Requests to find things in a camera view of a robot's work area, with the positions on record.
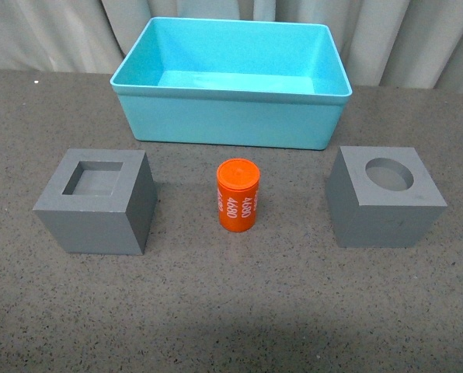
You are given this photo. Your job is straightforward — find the light blue plastic box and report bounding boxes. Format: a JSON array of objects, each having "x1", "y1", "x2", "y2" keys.
[{"x1": 110, "y1": 17, "x2": 352, "y2": 150}]

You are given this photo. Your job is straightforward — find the beige curtain backdrop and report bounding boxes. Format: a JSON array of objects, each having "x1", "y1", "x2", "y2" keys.
[{"x1": 0, "y1": 0, "x2": 463, "y2": 92}]

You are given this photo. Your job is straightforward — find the orange cylinder white numbers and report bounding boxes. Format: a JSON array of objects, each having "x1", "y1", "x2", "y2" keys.
[{"x1": 216, "y1": 158, "x2": 260, "y2": 232}]

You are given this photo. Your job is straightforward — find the gray cube square recess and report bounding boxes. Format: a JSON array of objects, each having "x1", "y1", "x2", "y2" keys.
[{"x1": 33, "y1": 148, "x2": 157, "y2": 255}]

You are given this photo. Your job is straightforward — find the gray cube round recess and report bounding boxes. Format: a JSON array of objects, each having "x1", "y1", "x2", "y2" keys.
[{"x1": 325, "y1": 146, "x2": 447, "y2": 247}]

